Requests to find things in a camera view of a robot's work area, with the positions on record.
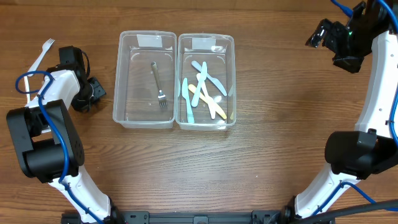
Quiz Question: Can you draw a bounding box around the white plastic knife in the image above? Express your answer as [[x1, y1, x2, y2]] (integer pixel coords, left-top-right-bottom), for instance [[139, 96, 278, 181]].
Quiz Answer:
[[201, 83, 216, 119]]

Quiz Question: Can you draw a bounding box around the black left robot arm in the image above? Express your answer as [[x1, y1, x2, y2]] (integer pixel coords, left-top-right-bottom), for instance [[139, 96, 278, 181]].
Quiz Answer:
[[6, 46, 125, 223]]

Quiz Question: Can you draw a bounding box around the light blue plastic knife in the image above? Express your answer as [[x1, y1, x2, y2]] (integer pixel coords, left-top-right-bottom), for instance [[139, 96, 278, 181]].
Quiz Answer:
[[192, 61, 208, 108]]

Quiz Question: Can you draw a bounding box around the black hose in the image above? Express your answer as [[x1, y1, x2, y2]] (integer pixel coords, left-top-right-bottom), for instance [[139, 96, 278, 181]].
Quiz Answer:
[[298, 198, 398, 224]]

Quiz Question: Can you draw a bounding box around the pale grey-blue plastic knife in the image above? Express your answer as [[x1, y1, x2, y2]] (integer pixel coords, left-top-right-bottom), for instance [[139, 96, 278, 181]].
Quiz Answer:
[[191, 60, 227, 96]]

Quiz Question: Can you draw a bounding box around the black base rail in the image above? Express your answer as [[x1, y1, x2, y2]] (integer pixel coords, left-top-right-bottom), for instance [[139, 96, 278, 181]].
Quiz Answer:
[[60, 202, 336, 224]]

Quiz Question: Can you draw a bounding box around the clear plastic container right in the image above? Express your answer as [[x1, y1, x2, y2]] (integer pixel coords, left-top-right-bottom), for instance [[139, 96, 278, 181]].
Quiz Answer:
[[174, 33, 237, 131]]

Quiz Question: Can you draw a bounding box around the clear plastic container left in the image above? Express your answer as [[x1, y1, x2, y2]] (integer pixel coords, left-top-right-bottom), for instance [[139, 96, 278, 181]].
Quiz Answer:
[[113, 30, 177, 129]]

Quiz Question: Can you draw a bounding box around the pale blue plastic fork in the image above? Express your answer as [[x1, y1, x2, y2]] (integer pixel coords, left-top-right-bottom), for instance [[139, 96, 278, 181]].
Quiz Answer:
[[28, 39, 55, 72]]

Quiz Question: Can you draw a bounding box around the clear plastic container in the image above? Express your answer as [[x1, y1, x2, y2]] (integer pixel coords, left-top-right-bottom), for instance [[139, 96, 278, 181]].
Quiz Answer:
[[113, 30, 177, 129], [174, 33, 237, 131]]

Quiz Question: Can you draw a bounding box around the teal plastic knife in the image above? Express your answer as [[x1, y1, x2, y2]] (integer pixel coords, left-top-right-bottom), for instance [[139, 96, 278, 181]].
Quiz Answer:
[[182, 78, 195, 123]]

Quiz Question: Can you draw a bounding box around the yellow plastic knife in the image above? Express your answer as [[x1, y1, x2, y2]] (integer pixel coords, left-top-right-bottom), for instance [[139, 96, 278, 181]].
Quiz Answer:
[[188, 84, 227, 119]]

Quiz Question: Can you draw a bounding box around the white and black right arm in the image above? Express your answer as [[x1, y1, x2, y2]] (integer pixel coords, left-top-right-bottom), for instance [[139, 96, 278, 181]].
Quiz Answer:
[[279, 0, 397, 223]]

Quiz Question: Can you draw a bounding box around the wide metal fork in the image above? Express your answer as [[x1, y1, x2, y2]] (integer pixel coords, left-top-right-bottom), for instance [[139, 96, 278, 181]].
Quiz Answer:
[[150, 62, 167, 108]]

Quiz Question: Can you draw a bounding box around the white plastic fork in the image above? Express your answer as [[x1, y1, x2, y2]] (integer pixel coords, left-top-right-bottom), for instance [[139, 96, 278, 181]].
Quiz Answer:
[[24, 76, 31, 103]]

